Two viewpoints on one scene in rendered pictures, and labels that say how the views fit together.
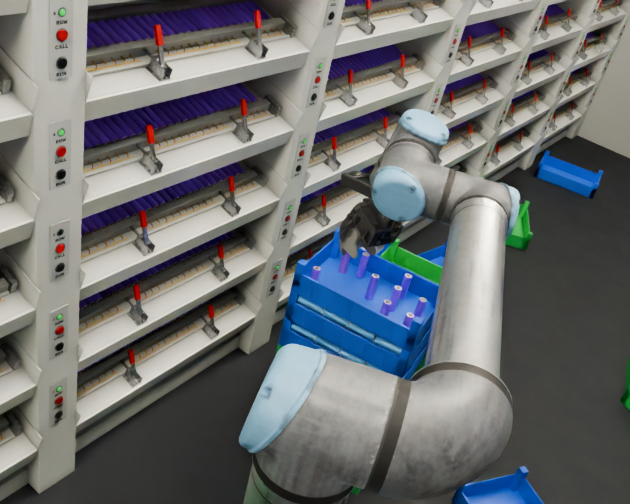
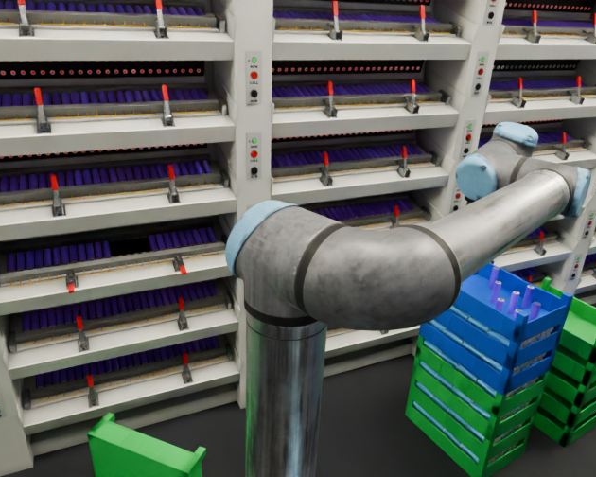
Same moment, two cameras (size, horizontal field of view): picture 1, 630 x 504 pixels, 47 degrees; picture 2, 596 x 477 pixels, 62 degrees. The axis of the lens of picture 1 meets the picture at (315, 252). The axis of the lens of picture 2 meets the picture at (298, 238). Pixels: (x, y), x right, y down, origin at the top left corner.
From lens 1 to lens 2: 0.46 m
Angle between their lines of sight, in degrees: 32
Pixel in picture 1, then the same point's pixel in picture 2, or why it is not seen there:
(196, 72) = (359, 116)
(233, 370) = (402, 367)
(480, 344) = (451, 227)
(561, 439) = not seen: outside the picture
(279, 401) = (243, 224)
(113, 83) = (295, 116)
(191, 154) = (359, 179)
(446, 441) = (356, 261)
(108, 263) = not seen: hidden behind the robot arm
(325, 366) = (287, 207)
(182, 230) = not seen: hidden behind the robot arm
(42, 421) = (242, 351)
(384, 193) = (463, 175)
